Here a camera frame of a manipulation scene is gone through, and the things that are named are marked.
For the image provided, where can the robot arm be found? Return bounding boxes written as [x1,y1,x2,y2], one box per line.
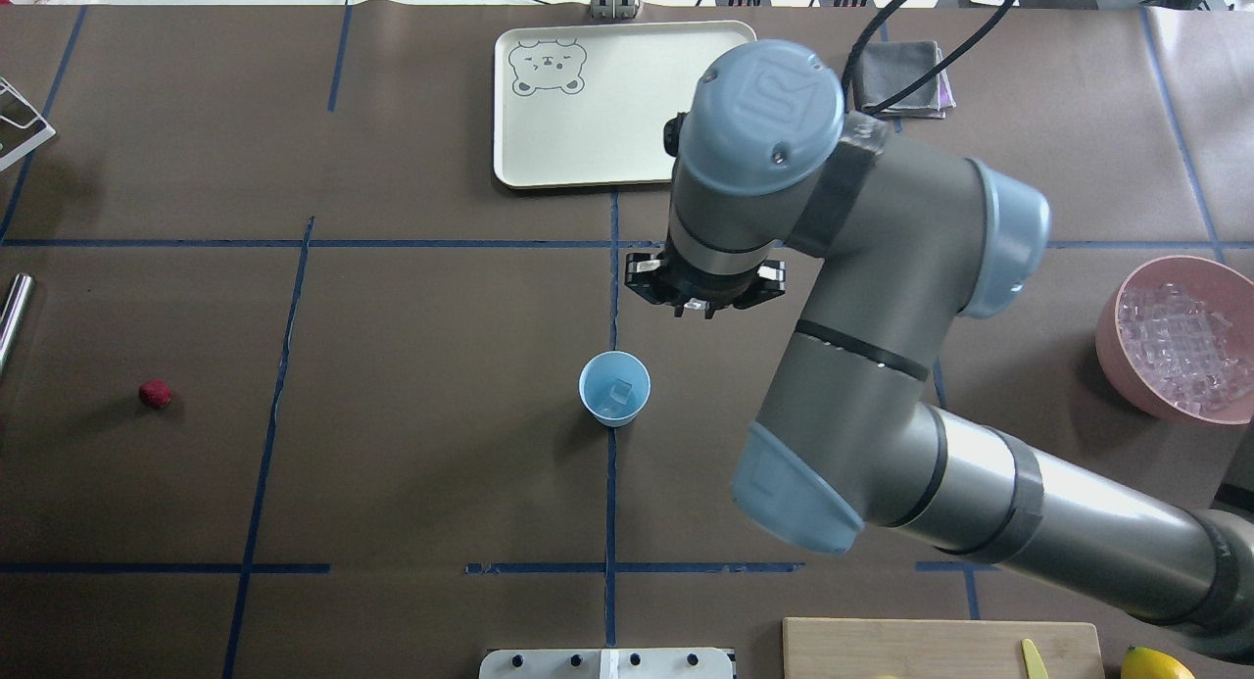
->
[624,39,1251,664]

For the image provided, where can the steel muddler black tip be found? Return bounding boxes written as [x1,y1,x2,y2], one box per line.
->
[0,272,35,377]

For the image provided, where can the folded grey cloth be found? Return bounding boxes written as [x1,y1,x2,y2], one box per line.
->
[851,40,957,120]

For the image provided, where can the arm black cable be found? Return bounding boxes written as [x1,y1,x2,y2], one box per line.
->
[844,0,1030,117]

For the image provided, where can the white pedestal column base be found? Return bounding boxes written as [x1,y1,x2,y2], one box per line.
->
[478,648,739,678]

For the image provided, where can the red strawberry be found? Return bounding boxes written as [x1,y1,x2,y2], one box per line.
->
[137,379,173,410]

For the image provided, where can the cream bear serving tray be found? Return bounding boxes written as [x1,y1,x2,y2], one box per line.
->
[493,20,756,190]

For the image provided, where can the yellow lemon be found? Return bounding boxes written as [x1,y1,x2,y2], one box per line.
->
[1119,645,1195,679]

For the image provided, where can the wooden cutting board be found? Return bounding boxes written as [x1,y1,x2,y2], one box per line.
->
[781,618,1105,678]

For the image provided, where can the yellow plastic knife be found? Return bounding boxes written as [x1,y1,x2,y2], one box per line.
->
[1020,638,1050,679]

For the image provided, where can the white wire cup rack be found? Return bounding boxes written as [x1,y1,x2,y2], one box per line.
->
[0,77,56,171]

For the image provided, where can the light blue plastic cup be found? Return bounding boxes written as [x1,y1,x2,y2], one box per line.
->
[577,350,652,428]

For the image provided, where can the clear ice cube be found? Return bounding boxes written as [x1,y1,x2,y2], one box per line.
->
[599,378,633,418]

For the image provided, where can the pink bowl of ice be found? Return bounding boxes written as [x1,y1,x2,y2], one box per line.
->
[1093,255,1253,425]

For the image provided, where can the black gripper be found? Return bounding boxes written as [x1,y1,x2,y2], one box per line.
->
[624,251,788,320]

